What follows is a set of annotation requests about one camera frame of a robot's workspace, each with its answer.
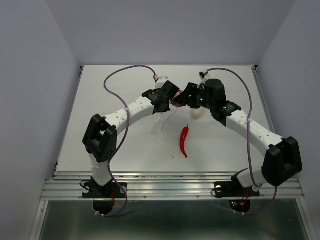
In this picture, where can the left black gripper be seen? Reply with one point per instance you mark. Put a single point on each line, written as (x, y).
(168, 107)

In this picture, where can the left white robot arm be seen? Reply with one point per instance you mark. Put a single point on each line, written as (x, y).
(100, 138)

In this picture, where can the white radish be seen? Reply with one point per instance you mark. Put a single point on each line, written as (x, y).
(196, 113)

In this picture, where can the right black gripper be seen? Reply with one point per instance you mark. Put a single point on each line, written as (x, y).
(183, 98)

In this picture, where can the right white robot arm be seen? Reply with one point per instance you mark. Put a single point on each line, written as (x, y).
(282, 158)

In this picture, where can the clear zip top bag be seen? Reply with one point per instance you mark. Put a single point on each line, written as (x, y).
(160, 120)

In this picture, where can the red chili pepper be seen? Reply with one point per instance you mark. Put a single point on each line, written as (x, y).
(183, 136)

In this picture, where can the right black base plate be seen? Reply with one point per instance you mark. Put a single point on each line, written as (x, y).
(230, 189)

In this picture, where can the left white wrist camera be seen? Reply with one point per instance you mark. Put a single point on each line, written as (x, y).
(161, 81)

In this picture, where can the purple onion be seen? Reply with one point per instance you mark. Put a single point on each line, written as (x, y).
(174, 102)

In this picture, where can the aluminium rail frame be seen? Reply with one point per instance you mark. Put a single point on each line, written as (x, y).
(169, 197)

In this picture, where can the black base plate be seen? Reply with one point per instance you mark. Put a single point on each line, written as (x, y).
(230, 189)
(92, 190)

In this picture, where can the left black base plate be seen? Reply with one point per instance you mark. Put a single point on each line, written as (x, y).
(92, 190)

